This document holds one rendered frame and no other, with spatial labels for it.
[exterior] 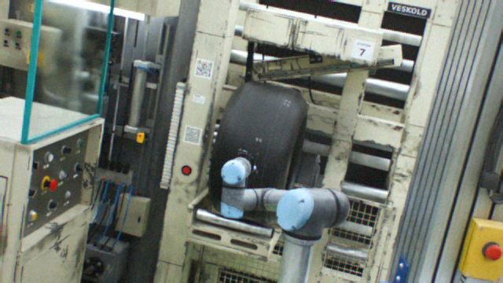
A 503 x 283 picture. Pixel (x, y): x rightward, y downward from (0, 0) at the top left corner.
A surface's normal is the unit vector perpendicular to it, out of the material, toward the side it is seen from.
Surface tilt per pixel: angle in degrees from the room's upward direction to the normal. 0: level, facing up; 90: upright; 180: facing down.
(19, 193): 90
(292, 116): 54
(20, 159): 90
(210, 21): 90
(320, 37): 90
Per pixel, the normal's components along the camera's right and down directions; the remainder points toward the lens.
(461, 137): 0.03, 0.25
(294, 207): -0.79, -0.14
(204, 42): -0.20, 0.20
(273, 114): 0.00, -0.55
